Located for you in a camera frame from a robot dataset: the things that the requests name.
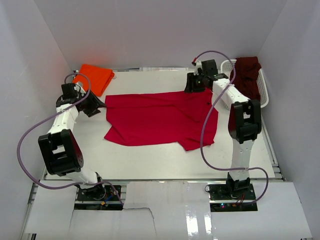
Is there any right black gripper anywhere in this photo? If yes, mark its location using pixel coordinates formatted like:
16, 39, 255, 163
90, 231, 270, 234
184, 72, 208, 94

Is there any bright red t shirt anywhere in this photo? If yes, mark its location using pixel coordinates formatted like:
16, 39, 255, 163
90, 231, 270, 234
104, 89, 219, 151

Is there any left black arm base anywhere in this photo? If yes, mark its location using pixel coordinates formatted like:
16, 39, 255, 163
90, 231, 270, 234
74, 184, 124, 211

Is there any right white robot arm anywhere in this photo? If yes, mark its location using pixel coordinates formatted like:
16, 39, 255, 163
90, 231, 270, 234
184, 59, 262, 200

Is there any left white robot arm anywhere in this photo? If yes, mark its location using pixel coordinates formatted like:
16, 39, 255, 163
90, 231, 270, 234
38, 83, 106, 200

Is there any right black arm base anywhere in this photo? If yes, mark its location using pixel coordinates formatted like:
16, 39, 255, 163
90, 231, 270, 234
204, 183, 258, 213

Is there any folded orange t shirt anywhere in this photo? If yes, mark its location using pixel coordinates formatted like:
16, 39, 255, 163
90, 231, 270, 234
79, 64, 115, 97

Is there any white printed label strip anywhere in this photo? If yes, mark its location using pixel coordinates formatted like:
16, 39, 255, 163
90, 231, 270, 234
139, 67, 189, 72

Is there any white plastic basket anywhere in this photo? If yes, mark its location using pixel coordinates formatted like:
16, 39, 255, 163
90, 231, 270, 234
220, 59, 269, 108

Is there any dark maroon t shirt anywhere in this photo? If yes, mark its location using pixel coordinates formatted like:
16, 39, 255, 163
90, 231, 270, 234
233, 56, 261, 101

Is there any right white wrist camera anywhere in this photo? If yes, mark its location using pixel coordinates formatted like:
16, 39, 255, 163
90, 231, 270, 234
192, 60, 203, 76

